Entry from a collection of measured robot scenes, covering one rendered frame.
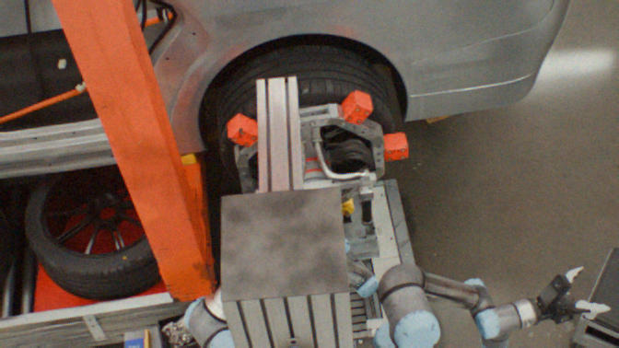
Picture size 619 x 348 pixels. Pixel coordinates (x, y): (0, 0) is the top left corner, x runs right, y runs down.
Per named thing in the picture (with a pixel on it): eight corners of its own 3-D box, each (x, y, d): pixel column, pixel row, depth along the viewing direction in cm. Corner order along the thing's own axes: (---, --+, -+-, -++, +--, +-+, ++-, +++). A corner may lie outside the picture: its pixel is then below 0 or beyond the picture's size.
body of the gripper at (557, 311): (563, 298, 267) (523, 310, 266) (565, 280, 261) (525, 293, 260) (576, 319, 262) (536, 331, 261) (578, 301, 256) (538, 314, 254)
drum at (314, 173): (329, 161, 350) (327, 138, 338) (337, 207, 337) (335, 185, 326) (292, 167, 349) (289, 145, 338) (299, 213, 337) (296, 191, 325)
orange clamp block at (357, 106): (356, 110, 329) (369, 94, 323) (359, 126, 324) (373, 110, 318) (339, 104, 325) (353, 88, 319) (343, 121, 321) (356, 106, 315)
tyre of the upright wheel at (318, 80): (193, 67, 335) (242, 168, 388) (197, 117, 322) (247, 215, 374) (370, 23, 329) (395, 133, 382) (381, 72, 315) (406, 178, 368)
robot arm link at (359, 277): (325, 248, 262) (388, 280, 304) (303, 222, 268) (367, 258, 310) (297, 276, 264) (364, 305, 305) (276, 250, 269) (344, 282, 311)
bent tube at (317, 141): (360, 137, 330) (359, 119, 322) (369, 180, 319) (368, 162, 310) (312, 145, 330) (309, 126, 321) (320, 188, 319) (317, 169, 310)
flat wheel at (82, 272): (164, 152, 423) (153, 120, 404) (216, 263, 386) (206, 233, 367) (24, 206, 410) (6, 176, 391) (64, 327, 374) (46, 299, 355)
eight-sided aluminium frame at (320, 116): (381, 184, 366) (380, 95, 322) (385, 198, 362) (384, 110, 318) (246, 204, 365) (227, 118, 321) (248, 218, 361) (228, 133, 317)
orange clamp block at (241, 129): (258, 121, 327) (238, 112, 321) (261, 138, 322) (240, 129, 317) (246, 132, 331) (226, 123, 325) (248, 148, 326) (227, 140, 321)
